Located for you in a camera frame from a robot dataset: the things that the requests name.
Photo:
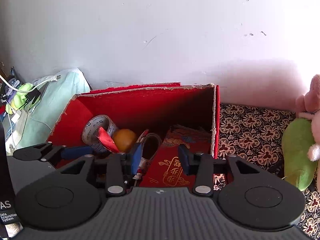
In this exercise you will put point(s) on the red cardboard box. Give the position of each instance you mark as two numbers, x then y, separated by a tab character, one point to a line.
154	107

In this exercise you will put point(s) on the pink plush toy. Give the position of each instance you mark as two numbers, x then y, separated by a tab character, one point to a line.
307	107

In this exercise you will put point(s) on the black smartphone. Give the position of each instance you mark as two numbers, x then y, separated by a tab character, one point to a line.
42	90

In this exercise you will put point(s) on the orange calabash gourd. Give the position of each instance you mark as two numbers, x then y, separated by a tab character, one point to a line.
124	139

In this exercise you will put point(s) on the red gift box gold print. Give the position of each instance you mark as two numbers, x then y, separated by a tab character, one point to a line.
165	169

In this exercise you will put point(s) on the patterned floral bedsheet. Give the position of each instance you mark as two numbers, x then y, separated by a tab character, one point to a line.
255	134

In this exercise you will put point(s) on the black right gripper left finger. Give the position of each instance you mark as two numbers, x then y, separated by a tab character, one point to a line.
121	169

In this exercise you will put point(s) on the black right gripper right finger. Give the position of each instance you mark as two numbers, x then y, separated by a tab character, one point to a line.
200	165

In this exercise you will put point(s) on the white power strip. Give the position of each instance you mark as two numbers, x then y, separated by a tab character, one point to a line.
17	125

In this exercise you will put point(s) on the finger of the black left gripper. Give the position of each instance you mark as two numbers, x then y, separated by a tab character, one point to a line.
75	152

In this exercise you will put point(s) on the green plush toy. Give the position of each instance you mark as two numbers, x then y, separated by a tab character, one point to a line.
296	141

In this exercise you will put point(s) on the red paper packet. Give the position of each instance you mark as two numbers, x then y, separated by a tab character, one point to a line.
106	140

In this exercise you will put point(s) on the green plastic toy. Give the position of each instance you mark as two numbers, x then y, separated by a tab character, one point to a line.
17	100

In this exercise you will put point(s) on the black power adapter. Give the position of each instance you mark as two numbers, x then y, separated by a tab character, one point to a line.
33	96

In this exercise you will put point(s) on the light green pillow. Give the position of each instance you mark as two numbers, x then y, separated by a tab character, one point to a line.
38	121

